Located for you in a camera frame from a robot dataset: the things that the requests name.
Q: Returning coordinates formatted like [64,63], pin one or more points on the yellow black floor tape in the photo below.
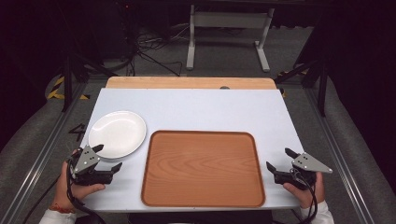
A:
[56,90]

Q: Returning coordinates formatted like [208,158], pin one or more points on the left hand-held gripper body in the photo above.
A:
[84,161]

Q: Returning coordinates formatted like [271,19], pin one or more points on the brown wooden tray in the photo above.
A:
[202,169]

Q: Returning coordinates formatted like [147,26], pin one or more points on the white plate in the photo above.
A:
[120,133]

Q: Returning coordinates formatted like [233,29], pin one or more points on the light wooden table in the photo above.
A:
[186,82]

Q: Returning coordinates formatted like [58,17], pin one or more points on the person's right hand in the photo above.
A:
[308,196]

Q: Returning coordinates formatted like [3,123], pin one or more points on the aluminium rail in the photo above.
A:
[336,155]
[40,155]

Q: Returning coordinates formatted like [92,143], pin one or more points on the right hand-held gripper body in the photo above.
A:
[308,165]

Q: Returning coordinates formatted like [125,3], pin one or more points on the person's left hand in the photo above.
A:
[65,193]

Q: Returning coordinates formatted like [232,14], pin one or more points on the black tripod stand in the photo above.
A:
[322,87]
[67,81]

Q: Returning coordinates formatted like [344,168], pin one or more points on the white metal stand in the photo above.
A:
[230,20]

